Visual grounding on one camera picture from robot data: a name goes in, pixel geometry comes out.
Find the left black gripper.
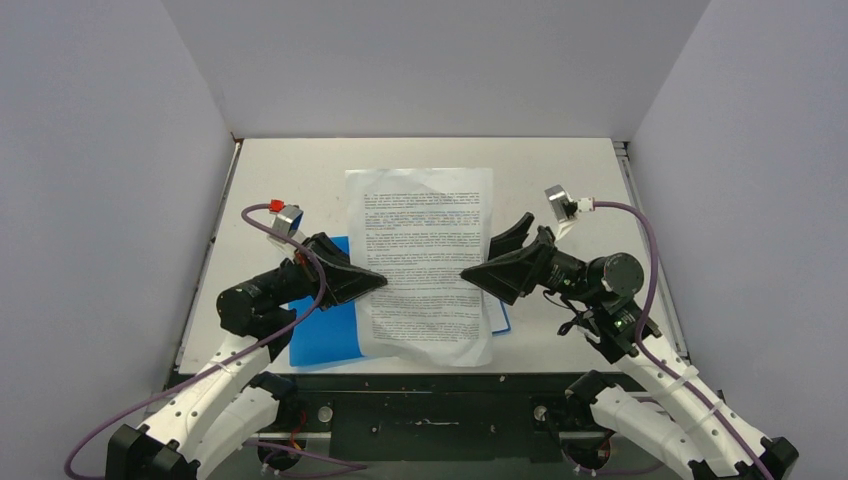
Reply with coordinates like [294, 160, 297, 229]
[258, 232, 389, 311]

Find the blue plastic folder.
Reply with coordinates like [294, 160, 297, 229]
[287, 236, 512, 368]

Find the printed text paper sheet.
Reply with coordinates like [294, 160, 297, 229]
[345, 168, 494, 368]

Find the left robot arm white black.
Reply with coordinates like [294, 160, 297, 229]
[105, 233, 388, 479]

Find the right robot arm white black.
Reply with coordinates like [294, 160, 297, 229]
[461, 214, 799, 479]

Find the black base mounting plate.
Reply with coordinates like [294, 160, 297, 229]
[258, 373, 605, 463]

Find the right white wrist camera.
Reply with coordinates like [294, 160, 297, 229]
[544, 184, 595, 241]

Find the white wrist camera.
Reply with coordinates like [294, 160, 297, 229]
[267, 199, 306, 255]
[544, 184, 595, 241]

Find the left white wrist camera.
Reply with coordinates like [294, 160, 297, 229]
[267, 199, 306, 255]

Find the aluminium frame rail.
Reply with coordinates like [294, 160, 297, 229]
[612, 140, 745, 480]

